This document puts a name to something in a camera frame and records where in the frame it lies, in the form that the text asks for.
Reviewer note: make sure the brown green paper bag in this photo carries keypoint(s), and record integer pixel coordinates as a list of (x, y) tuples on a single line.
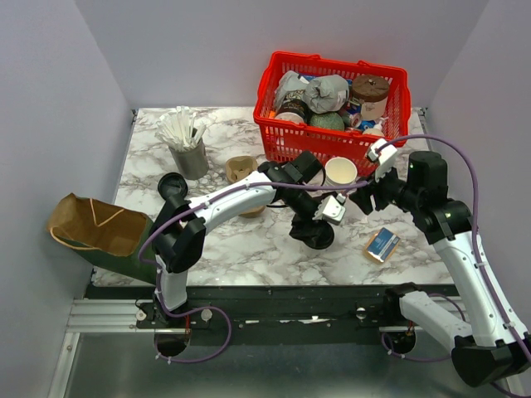
[(107, 236)]

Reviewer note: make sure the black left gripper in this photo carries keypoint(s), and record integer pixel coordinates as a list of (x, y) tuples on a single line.
[(299, 224)]

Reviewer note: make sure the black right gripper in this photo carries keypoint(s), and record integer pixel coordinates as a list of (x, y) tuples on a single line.
[(361, 196)]

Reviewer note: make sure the black lid on table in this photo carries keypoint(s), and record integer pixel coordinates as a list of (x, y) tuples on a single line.
[(173, 187)]

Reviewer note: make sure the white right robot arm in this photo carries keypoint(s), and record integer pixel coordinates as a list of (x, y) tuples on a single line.
[(492, 344)]

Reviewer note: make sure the red blue drink can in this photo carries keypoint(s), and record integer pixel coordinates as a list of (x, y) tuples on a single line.
[(355, 120)]

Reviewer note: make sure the green netted melon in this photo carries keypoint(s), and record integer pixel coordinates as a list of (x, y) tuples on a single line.
[(330, 120)]

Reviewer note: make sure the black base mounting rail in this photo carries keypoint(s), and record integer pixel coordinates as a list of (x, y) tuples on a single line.
[(282, 315)]

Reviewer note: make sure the black labelled tub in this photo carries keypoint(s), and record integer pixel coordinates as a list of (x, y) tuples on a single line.
[(293, 108)]

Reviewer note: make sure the red plastic shopping basket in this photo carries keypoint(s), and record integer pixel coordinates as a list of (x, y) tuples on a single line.
[(288, 126)]

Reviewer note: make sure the blue orange card box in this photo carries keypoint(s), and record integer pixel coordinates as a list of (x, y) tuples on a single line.
[(382, 245)]

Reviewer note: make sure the brown cardboard cup carrier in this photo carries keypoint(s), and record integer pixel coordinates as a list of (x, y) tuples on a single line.
[(238, 168)]

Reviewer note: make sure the black plastic cup lid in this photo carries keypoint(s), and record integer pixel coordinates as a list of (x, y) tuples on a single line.
[(319, 237)]

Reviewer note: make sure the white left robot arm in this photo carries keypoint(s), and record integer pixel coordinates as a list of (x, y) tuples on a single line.
[(178, 234)]

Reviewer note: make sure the brown lidded round box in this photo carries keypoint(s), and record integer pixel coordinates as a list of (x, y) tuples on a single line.
[(371, 93)]

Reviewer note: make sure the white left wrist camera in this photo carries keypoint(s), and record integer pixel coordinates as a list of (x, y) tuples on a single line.
[(331, 209)]

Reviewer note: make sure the stack of paper cups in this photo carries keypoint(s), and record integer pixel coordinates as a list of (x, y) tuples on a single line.
[(340, 172)]

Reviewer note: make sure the grey plastic mailer bag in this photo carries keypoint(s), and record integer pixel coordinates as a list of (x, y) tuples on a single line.
[(321, 94)]

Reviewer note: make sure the cream pump lotion bottle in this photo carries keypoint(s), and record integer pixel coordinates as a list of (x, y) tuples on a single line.
[(374, 127)]

